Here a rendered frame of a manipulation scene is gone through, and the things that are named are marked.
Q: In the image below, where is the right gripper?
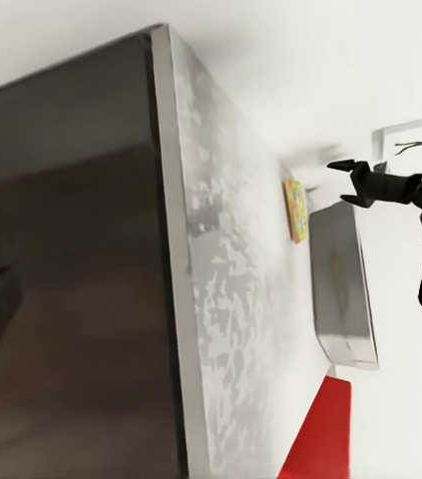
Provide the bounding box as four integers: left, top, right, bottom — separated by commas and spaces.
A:
326, 158, 400, 209

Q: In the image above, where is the jigsaw puzzle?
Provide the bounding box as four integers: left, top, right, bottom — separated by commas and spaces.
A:
285, 180, 308, 244

